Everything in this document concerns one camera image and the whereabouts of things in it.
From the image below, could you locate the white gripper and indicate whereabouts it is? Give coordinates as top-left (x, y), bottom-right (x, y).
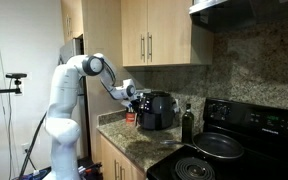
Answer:
top-left (120, 98), bottom-right (142, 114)

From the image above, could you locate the black air fryer drawer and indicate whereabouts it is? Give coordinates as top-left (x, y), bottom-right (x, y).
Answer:
top-left (135, 109), bottom-right (167, 131)

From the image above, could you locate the black air fryer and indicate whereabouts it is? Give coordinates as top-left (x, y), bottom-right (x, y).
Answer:
top-left (136, 91), bottom-right (178, 131)

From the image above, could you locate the dark olive oil bottle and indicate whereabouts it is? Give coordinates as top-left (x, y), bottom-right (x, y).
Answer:
top-left (181, 103), bottom-right (195, 145)

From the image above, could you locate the wooden lower cabinet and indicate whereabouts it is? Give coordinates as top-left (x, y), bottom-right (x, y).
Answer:
top-left (98, 134), bottom-right (148, 180)

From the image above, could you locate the clutter on floor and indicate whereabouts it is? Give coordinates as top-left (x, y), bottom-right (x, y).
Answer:
top-left (76, 156), bottom-right (104, 178)

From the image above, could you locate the wooden upper cabinet door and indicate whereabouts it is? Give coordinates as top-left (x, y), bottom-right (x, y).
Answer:
top-left (120, 0), bottom-right (149, 67)
top-left (146, 0), bottom-right (193, 66)

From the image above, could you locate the stainless steel refrigerator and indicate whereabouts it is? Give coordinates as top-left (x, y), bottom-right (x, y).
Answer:
top-left (58, 35), bottom-right (92, 160)

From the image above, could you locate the black frying pan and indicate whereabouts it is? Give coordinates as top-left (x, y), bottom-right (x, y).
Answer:
top-left (160, 131), bottom-right (245, 161)

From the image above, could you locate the wooden cabinet above refrigerator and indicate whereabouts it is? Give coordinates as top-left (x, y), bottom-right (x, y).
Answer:
top-left (60, 0), bottom-right (85, 45)

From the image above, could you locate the black electric stove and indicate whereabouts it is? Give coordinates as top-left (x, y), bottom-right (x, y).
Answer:
top-left (146, 97), bottom-right (288, 180)

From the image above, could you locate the stainless steel range hood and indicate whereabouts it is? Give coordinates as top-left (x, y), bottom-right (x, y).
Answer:
top-left (188, 0), bottom-right (288, 34)

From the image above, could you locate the white backsplash wall outlet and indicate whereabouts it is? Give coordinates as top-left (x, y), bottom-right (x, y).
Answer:
top-left (172, 97), bottom-right (181, 114)

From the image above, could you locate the metal cabinet door handle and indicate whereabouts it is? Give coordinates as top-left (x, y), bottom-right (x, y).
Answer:
top-left (147, 32), bottom-right (153, 63)
top-left (140, 34), bottom-right (146, 62)

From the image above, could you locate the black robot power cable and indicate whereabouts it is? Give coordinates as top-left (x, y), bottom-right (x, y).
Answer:
top-left (17, 111), bottom-right (48, 180)

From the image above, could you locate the black camera on stand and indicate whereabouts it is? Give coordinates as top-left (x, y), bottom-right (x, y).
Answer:
top-left (5, 72), bottom-right (28, 80)

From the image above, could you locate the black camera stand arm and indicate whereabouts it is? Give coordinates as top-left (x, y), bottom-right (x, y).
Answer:
top-left (0, 78), bottom-right (23, 126)

